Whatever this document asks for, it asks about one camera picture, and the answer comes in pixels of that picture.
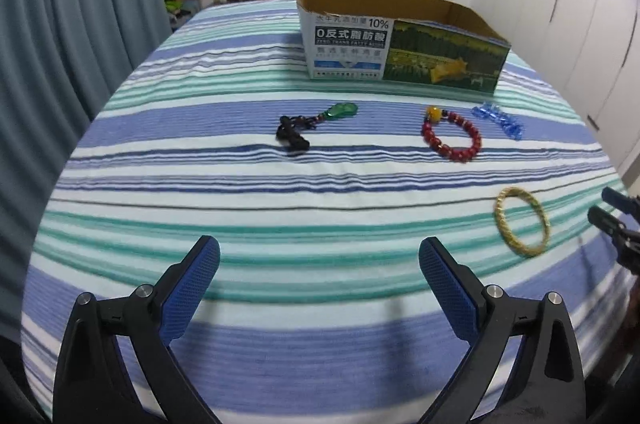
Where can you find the printed cardboard box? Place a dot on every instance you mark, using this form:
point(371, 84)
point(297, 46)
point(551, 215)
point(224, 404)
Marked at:
point(350, 49)

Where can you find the green cloth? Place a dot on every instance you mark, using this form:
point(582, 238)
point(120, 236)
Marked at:
point(176, 6)

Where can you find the blue curtain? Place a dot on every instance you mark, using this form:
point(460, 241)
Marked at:
point(75, 29)

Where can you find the striped bed sheet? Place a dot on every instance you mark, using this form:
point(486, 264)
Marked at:
point(250, 184)

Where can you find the white wardrobe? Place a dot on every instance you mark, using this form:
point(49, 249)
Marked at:
point(550, 4)

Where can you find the small black object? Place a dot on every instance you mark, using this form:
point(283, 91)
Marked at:
point(593, 123)

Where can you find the pale gold bangle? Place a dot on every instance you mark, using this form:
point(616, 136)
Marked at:
point(500, 219)

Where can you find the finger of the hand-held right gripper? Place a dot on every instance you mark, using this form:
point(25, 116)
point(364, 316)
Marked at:
point(607, 219)
point(622, 201)

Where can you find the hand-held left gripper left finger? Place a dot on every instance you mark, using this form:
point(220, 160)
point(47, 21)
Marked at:
point(192, 289)

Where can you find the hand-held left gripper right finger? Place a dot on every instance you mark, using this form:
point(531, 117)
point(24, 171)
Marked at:
point(447, 289)

